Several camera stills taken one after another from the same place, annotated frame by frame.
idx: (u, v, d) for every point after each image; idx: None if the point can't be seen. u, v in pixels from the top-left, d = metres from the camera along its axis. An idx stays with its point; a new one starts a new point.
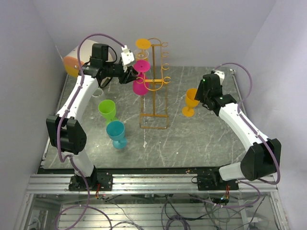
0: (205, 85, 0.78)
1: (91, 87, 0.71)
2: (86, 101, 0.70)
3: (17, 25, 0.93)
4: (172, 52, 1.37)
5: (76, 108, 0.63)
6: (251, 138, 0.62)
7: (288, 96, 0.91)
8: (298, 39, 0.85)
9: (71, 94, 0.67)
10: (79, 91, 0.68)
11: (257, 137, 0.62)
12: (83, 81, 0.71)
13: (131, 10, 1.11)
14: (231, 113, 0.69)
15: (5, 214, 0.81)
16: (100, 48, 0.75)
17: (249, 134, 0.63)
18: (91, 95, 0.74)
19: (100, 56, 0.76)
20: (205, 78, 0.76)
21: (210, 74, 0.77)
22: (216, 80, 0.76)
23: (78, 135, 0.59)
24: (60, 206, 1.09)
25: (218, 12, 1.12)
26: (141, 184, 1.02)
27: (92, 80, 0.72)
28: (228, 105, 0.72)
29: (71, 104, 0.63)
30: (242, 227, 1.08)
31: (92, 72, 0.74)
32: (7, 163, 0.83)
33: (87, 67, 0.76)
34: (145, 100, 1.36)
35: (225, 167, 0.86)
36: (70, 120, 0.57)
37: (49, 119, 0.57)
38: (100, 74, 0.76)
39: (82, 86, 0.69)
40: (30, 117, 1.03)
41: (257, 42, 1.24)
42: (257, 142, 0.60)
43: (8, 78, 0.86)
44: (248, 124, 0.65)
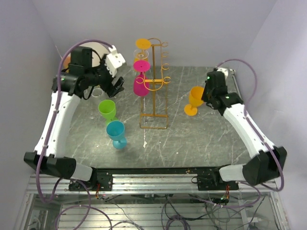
0: (210, 83, 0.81)
1: (69, 108, 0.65)
2: (66, 124, 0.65)
3: (17, 25, 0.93)
4: (172, 52, 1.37)
5: (54, 140, 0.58)
6: (257, 144, 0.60)
7: (288, 95, 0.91)
8: (298, 40, 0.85)
9: (48, 121, 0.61)
10: (56, 116, 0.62)
11: (264, 144, 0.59)
12: (60, 101, 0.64)
13: (130, 10, 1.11)
14: (237, 116, 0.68)
15: (5, 214, 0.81)
16: (82, 51, 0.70)
17: (254, 141, 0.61)
18: (71, 113, 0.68)
19: (82, 61, 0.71)
20: (210, 75, 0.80)
21: (214, 72, 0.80)
22: (220, 78, 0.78)
23: (63, 169, 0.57)
24: (60, 206, 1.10)
25: (219, 12, 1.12)
26: (141, 184, 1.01)
27: (68, 99, 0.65)
28: (234, 106, 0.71)
29: (49, 136, 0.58)
30: (242, 227, 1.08)
31: (70, 83, 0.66)
32: (7, 163, 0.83)
33: (64, 75, 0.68)
34: (145, 100, 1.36)
35: (225, 167, 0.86)
36: (50, 159, 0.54)
37: (27, 157, 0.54)
38: (78, 84, 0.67)
39: (59, 109, 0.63)
40: (30, 117, 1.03)
41: (257, 42, 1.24)
42: (264, 150, 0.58)
43: (8, 78, 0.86)
44: (254, 130, 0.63)
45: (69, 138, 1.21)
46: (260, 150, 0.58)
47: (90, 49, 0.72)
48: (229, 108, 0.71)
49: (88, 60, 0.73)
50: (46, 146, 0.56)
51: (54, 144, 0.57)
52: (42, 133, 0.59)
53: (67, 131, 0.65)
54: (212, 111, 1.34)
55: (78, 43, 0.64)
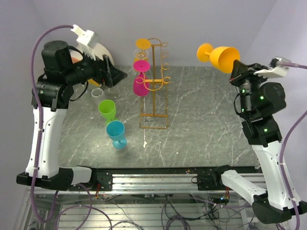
0: (256, 101, 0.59)
1: (55, 123, 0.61)
2: (55, 138, 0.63)
3: (17, 25, 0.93)
4: (172, 52, 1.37)
5: (45, 162, 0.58)
6: (284, 200, 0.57)
7: None
8: (298, 40, 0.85)
9: (34, 141, 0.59)
10: (42, 135, 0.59)
11: (290, 200, 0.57)
12: (43, 118, 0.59)
13: (130, 10, 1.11)
14: (271, 159, 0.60)
15: (5, 214, 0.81)
16: (53, 55, 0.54)
17: (282, 195, 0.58)
18: (60, 125, 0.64)
19: (60, 65, 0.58)
20: (269, 99, 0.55)
21: (276, 95, 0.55)
22: (279, 108, 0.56)
23: (59, 184, 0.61)
24: (60, 206, 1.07)
25: (218, 12, 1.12)
26: (141, 184, 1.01)
27: (52, 115, 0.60)
28: (270, 143, 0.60)
29: (38, 157, 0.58)
30: (242, 227, 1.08)
31: (52, 95, 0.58)
32: (7, 163, 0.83)
33: (42, 86, 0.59)
34: (145, 100, 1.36)
35: (227, 176, 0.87)
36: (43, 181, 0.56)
37: (19, 181, 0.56)
38: (62, 95, 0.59)
39: (43, 127, 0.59)
40: (30, 117, 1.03)
41: (257, 42, 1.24)
42: (289, 207, 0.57)
43: (8, 79, 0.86)
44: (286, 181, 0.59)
45: (69, 138, 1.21)
46: (284, 206, 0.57)
47: (64, 46, 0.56)
48: (265, 146, 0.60)
49: (64, 60, 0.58)
50: (37, 168, 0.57)
51: (45, 166, 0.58)
52: (31, 154, 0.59)
53: (57, 144, 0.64)
54: (212, 111, 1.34)
55: (45, 32, 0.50)
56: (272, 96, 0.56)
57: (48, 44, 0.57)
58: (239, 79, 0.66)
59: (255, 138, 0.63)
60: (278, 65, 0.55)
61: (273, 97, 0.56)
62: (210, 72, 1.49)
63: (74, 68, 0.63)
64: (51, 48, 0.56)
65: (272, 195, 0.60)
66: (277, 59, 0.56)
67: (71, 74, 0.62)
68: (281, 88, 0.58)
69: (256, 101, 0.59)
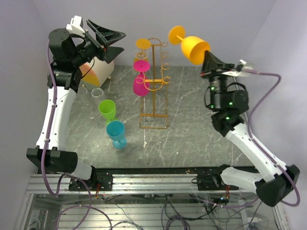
0: (225, 101, 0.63)
1: (67, 101, 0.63)
2: (66, 117, 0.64)
3: (17, 25, 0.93)
4: (172, 52, 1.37)
5: (56, 134, 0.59)
6: (271, 168, 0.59)
7: (288, 96, 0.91)
8: (298, 40, 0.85)
9: (47, 115, 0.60)
10: (55, 110, 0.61)
11: (277, 166, 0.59)
12: (57, 95, 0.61)
13: (130, 10, 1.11)
14: (242, 138, 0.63)
15: (5, 214, 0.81)
16: (60, 47, 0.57)
17: (267, 165, 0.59)
18: (71, 105, 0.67)
19: (66, 53, 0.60)
20: (236, 104, 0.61)
21: (240, 100, 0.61)
22: (243, 107, 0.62)
23: (67, 161, 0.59)
24: (60, 206, 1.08)
25: (218, 12, 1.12)
26: (141, 184, 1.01)
27: (65, 93, 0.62)
28: (236, 127, 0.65)
29: (50, 131, 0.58)
30: (242, 227, 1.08)
31: (64, 80, 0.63)
32: (7, 163, 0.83)
33: (56, 72, 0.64)
34: (145, 100, 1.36)
35: (226, 174, 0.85)
36: (53, 151, 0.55)
37: (29, 153, 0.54)
38: (74, 78, 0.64)
39: (57, 103, 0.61)
40: (30, 117, 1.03)
41: (257, 42, 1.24)
42: (278, 173, 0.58)
43: (8, 78, 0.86)
44: (264, 152, 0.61)
45: (69, 138, 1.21)
46: (275, 174, 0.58)
47: (66, 36, 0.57)
48: (232, 130, 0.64)
49: (70, 48, 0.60)
50: (48, 140, 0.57)
51: (56, 138, 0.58)
52: (42, 128, 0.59)
53: (67, 123, 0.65)
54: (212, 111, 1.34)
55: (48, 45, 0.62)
56: (239, 100, 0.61)
57: (52, 35, 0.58)
58: (209, 75, 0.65)
59: (223, 129, 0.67)
60: (242, 71, 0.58)
61: (239, 100, 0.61)
62: None
63: (77, 52, 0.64)
64: (55, 39, 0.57)
65: (261, 170, 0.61)
66: (242, 64, 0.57)
67: (76, 57, 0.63)
68: (246, 92, 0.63)
69: (226, 100, 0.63)
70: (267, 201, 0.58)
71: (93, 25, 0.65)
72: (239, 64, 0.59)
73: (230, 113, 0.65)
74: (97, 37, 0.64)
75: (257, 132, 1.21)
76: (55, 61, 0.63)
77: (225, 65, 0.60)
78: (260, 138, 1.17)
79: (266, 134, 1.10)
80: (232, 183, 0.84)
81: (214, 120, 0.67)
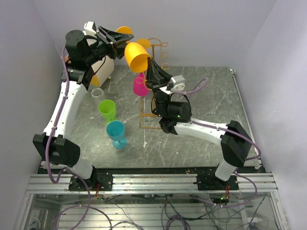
0: (171, 111, 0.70)
1: (77, 95, 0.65)
2: (75, 110, 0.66)
3: (17, 24, 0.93)
4: (172, 52, 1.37)
5: (63, 123, 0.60)
6: (216, 134, 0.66)
7: (288, 95, 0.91)
8: (298, 40, 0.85)
9: (57, 106, 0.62)
10: (65, 102, 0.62)
11: (219, 129, 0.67)
12: (69, 88, 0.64)
13: (130, 10, 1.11)
14: (185, 125, 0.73)
15: (4, 214, 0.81)
16: (75, 47, 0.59)
17: (211, 132, 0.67)
18: (80, 100, 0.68)
19: (80, 52, 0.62)
20: (183, 116, 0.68)
21: (186, 113, 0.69)
22: (187, 116, 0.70)
23: (70, 153, 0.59)
24: (60, 206, 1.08)
25: (218, 11, 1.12)
26: (141, 184, 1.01)
27: (77, 87, 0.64)
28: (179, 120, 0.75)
29: (58, 119, 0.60)
30: (242, 227, 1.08)
31: (77, 76, 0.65)
32: (7, 163, 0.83)
33: (71, 70, 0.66)
34: (145, 100, 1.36)
35: (217, 169, 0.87)
36: (58, 139, 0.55)
37: (35, 139, 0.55)
38: (86, 76, 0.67)
39: (68, 96, 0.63)
40: (30, 117, 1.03)
41: (256, 42, 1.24)
42: (223, 133, 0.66)
43: (8, 78, 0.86)
44: (205, 124, 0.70)
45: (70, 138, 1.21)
46: (220, 135, 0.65)
47: (82, 37, 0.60)
48: (177, 124, 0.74)
49: (84, 48, 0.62)
50: (55, 128, 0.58)
51: (63, 127, 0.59)
52: (51, 117, 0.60)
53: (75, 117, 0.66)
54: (212, 111, 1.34)
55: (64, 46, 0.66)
56: (184, 112, 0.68)
57: (68, 36, 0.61)
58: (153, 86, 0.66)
59: (171, 130, 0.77)
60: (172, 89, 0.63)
61: (185, 112, 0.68)
62: (209, 72, 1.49)
63: (91, 51, 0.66)
64: (72, 40, 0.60)
65: (213, 140, 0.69)
66: (172, 83, 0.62)
67: (89, 56, 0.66)
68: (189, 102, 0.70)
69: (172, 112, 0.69)
70: (235, 161, 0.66)
71: (103, 29, 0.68)
72: (171, 83, 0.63)
73: (176, 120, 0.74)
74: (107, 38, 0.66)
75: (257, 132, 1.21)
76: (70, 59, 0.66)
77: (160, 81, 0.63)
78: (260, 138, 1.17)
79: (266, 134, 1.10)
80: (230, 175, 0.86)
81: (162, 126, 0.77)
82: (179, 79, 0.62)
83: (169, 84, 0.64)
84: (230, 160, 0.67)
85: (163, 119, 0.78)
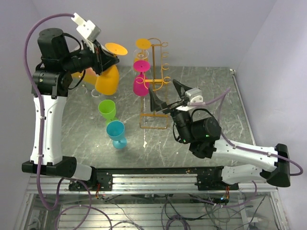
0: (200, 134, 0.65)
1: (56, 111, 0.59)
2: (59, 125, 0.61)
3: (17, 25, 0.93)
4: (172, 52, 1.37)
5: (49, 148, 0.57)
6: (267, 160, 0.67)
7: (287, 95, 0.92)
8: (298, 40, 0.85)
9: (37, 128, 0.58)
10: (44, 123, 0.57)
11: (270, 155, 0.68)
12: (44, 106, 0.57)
13: (130, 10, 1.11)
14: (228, 150, 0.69)
15: (5, 213, 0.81)
16: (51, 43, 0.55)
17: (263, 159, 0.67)
18: (62, 112, 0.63)
19: (56, 53, 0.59)
20: (212, 133, 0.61)
21: (215, 131, 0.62)
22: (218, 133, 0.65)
23: (63, 170, 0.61)
24: (60, 206, 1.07)
25: (218, 11, 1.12)
26: (141, 184, 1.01)
27: (53, 103, 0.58)
28: (217, 145, 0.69)
29: (41, 145, 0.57)
30: (242, 227, 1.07)
31: (50, 85, 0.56)
32: (7, 162, 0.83)
33: (40, 77, 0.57)
34: (145, 100, 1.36)
35: (229, 176, 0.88)
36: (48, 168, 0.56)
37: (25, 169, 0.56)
38: (62, 82, 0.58)
39: (45, 115, 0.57)
40: (29, 117, 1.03)
41: (256, 42, 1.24)
42: (277, 160, 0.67)
43: (8, 78, 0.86)
44: (252, 150, 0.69)
45: (70, 138, 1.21)
46: (274, 163, 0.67)
47: (59, 33, 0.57)
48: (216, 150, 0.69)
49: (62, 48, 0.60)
50: (41, 155, 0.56)
51: (50, 152, 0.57)
52: (35, 142, 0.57)
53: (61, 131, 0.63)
54: (212, 111, 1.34)
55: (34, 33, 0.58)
56: (213, 131, 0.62)
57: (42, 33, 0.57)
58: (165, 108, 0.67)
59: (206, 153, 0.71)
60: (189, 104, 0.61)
61: (212, 127, 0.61)
62: (209, 72, 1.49)
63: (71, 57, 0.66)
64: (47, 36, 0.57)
65: (263, 166, 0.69)
66: (188, 96, 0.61)
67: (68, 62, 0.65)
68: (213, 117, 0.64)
69: (200, 132, 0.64)
70: (281, 184, 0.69)
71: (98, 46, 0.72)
72: (185, 97, 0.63)
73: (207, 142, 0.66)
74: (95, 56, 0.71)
75: (257, 132, 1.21)
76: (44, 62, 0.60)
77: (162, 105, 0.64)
78: (260, 138, 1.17)
79: (266, 134, 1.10)
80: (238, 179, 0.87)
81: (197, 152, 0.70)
82: (195, 92, 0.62)
83: (183, 98, 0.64)
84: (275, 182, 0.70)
85: (193, 145, 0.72)
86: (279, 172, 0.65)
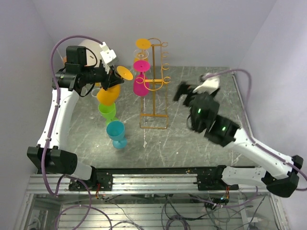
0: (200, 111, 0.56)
1: (70, 103, 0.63)
2: (69, 118, 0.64)
3: (17, 25, 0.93)
4: (172, 52, 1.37)
5: (57, 133, 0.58)
6: (282, 167, 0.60)
7: (287, 95, 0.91)
8: (298, 39, 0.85)
9: (50, 115, 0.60)
10: (58, 111, 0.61)
11: (285, 164, 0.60)
12: (60, 96, 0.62)
13: (130, 10, 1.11)
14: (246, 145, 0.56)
15: (5, 214, 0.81)
16: (76, 51, 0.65)
17: (277, 165, 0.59)
18: (74, 108, 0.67)
19: (78, 60, 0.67)
20: (204, 106, 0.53)
21: (206, 103, 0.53)
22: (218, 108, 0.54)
23: (67, 161, 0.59)
24: (60, 206, 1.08)
25: (218, 11, 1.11)
26: (141, 184, 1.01)
27: (69, 94, 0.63)
28: (236, 135, 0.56)
29: (51, 129, 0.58)
30: (242, 227, 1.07)
31: (68, 82, 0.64)
32: (7, 163, 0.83)
33: (61, 75, 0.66)
34: (145, 100, 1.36)
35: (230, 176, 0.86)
36: (53, 150, 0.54)
37: (29, 151, 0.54)
38: (78, 81, 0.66)
39: (60, 104, 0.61)
40: (29, 117, 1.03)
41: (256, 42, 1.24)
42: (290, 169, 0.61)
43: (8, 79, 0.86)
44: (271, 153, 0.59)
45: (69, 138, 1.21)
46: (287, 172, 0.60)
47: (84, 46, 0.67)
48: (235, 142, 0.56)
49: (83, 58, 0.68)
50: (49, 139, 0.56)
51: (57, 137, 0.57)
52: (45, 127, 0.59)
53: (69, 126, 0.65)
54: None
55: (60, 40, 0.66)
56: (205, 103, 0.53)
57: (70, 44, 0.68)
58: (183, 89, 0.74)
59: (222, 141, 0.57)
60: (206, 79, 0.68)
61: (201, 101, 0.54)
62: (209, 72, 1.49)
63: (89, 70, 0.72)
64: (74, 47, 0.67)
65: (272, 171, 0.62)
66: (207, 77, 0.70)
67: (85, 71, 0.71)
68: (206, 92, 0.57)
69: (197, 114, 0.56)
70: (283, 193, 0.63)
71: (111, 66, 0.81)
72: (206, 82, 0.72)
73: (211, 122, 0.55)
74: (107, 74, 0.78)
75: (257, 132, 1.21)
76: (65, 67, 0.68)
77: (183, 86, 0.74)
78: (260, 138, 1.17)
79: (266, 134, 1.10)
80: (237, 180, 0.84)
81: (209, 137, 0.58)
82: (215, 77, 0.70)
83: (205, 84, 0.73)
84: (275, 190, 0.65)
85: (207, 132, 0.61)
86: (290, 183, 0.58)
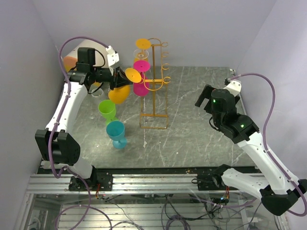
0: (218, 106, 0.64)
1: (80, 95, 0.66)
2: (76, 110, 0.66)
3: (17, 25, 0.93)
4: (172, 52, 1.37)
5: (65, 119, 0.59)
6: (285, 184, 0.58)
7: (287, 96, 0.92)
8: (298, 39, 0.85)
9: (60, 104, 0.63)
10: (68, 100, 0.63)
11: (289, 181, 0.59)
12: (71, 88, 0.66)
13: (131, 11, 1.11)
14: (257, 148, 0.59)
15: (5, 214, 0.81)
16: (86, 51, 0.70)
17: (281, 179, 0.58)
18: (81, 102, 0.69)
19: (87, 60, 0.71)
20: (217, 96, 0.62)
21: (223, 94, 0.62)
22: (232, 102, 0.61)
23: (71, 147, 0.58)
24: (60, 206, 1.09)
25: (218, 11, 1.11)
26: (141, 184, 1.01)
27: (79, 87, 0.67)
28: (252, 136, 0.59)
29: (60, 115, 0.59)
30: (242, 227, 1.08)
31: (79, 78, 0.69)
32: (7, 162, 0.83)
33: (73, 73, 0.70)
34: (145, 100, 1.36)
35: (233, 178, 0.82)
36: (61, 132, 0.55)
37: (38, 133, 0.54)
38: (87, 79, 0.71)
39: (70, 95, 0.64)
40: (29, 116, 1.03)
41: (256, 42, 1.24)
42: (291, 189, 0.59)
43: (8, 78, 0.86)
44: (277, 165, 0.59)
45: None
46: (288, 190, 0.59)
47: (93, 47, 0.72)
48: (247, 141, 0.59)
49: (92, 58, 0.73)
50: (57, 123, 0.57)
51: (65, 122, 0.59)
52: (54, 114, 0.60)
53: (76, 117, 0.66)
54: None
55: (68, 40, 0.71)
56: (219, 95, 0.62)
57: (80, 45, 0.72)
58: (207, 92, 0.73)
59: (236, 136, 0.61)
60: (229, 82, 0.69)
61: (217, 94, 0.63)
62: (210, 72, 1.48)
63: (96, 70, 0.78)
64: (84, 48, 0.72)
65: (273, 184, 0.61)
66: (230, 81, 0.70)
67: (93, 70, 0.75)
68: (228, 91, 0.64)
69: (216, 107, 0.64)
70: (274, 209, 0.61)
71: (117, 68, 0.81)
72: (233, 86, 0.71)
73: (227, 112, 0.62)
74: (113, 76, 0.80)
75: None
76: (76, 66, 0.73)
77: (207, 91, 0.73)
78: None
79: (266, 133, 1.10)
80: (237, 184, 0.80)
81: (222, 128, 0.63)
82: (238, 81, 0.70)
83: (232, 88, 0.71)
84: (268, 204, 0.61)
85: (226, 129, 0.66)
86: (286, 200, 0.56)
